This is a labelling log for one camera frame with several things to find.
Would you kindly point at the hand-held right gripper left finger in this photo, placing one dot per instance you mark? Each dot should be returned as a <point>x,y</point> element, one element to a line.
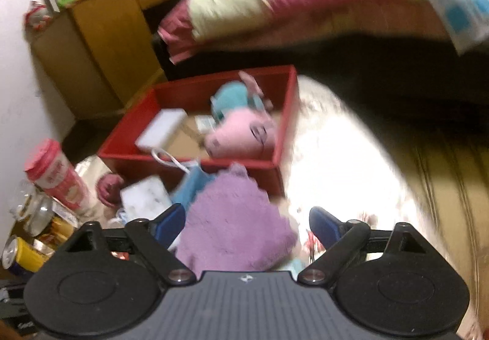
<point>170,221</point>

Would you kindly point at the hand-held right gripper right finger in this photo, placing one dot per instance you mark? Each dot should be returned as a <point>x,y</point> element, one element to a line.
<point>323,227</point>

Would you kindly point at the purple fluffy cloth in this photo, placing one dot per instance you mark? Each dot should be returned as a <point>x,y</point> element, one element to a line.
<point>233,225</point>

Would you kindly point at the red storage box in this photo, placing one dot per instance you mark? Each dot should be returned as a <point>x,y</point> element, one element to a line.
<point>126,141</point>

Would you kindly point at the white patterned box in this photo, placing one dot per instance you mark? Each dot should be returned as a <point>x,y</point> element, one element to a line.
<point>145,196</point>

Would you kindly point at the blue cloth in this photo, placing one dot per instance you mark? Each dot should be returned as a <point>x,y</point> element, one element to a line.
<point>191,187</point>

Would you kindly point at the pink knitted hat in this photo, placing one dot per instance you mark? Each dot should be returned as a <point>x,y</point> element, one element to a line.
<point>109,189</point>

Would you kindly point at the white bubble wrap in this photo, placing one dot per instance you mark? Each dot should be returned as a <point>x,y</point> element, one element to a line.
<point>328,156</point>

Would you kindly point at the white rectangular box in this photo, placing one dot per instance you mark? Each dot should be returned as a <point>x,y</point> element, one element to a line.
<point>160,129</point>

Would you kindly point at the pink pig plush toy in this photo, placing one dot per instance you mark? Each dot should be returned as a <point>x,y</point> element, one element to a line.
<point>240,133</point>

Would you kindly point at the gold foil packet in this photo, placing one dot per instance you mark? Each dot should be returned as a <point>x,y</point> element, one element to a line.
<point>57,229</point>

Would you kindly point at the pink lidded tub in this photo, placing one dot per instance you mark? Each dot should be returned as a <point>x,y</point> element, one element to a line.
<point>57,175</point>

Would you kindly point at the clear glass jar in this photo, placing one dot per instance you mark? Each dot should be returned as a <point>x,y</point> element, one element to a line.
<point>36,215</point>

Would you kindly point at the yellow drink can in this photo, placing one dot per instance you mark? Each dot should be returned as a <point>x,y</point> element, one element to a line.
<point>23,254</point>

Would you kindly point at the dark bed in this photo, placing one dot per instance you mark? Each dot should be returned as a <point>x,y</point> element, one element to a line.
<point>344,61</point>

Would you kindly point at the maroon blanket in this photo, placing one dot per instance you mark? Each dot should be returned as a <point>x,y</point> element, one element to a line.
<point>175,30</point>

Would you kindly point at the wooden desk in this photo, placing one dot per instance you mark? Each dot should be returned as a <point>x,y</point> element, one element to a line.
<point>103,42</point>

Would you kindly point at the red doll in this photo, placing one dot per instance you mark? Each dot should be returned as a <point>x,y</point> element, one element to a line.
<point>36,19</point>

